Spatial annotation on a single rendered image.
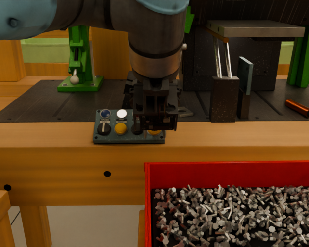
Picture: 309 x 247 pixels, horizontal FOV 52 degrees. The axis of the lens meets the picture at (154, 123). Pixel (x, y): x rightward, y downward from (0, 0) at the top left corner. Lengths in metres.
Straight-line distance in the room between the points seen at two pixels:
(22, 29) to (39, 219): 1.38
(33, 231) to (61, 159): 1.00
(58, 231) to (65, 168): 1.20
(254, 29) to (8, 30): 0.50
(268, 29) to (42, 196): 0.59
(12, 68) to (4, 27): 1.06
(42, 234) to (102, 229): 0.34
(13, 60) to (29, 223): 0.76
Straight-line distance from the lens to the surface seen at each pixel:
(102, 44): 1.22
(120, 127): 0.65
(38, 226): 1.64
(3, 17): 0.27
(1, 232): 0.68
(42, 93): 1.06
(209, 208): 0.51
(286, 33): 0.70
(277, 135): 0.75
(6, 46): 1.32
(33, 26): 0.29
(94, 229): 1.85
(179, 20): 0.39
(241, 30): 0.67
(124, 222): 1.87
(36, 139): 0.73
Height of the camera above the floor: 1.19
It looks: 22 degrees down
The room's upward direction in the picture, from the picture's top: straight up
